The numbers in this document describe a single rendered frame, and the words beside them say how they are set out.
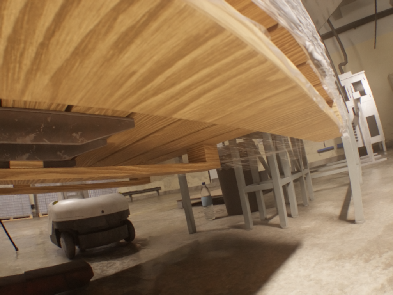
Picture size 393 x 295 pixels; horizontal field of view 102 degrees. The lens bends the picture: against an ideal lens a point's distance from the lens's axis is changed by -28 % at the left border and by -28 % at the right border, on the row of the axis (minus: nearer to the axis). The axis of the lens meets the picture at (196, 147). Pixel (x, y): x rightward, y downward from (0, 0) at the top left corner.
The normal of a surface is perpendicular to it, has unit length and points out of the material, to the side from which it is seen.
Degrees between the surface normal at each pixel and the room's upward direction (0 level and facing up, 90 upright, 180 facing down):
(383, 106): 90
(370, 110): 90
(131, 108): 178
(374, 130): 90
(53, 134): 90
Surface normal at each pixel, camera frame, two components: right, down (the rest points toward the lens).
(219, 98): 0.17, 0.97
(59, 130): 0.72, -0.24
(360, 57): -0.67, 0.02
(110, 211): 0.86, -0.22
